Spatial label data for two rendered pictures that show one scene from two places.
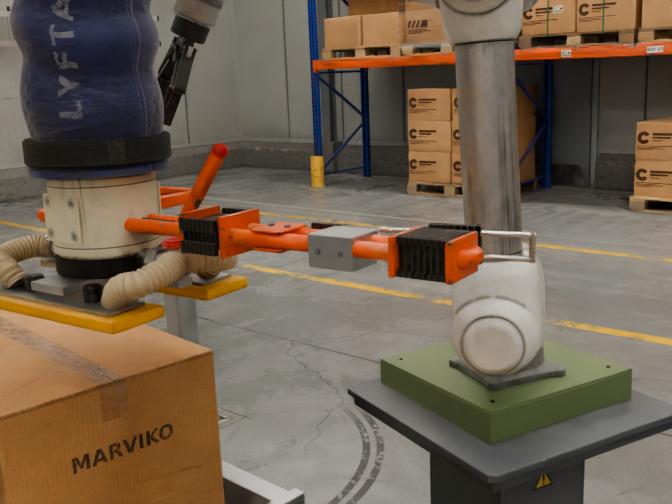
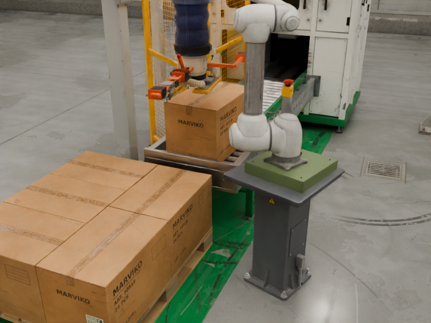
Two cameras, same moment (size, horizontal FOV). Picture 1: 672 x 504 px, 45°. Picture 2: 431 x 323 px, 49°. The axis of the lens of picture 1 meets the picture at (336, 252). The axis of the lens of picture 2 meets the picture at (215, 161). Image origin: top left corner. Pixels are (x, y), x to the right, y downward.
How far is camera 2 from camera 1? 2.55 m
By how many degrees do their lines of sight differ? 66
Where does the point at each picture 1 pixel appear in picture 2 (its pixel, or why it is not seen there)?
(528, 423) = (258, 173)
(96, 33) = (177, 20)
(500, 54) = (248, 47)
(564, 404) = (272, 176)
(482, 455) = (236, 171)
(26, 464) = (169, 115)
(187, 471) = (206, 139)
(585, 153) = not seen: outside the picture
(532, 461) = (236, 179)
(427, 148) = not seen: outside the picture
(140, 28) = (188, 20)
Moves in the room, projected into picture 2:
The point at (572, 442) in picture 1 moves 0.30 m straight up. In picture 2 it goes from (254, 184) to (256, 132)
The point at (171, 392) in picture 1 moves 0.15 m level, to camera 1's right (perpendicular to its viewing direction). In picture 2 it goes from (203, 116) to (211, 124)
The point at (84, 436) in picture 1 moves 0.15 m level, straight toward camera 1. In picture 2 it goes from (181, 115) to (162, 120)
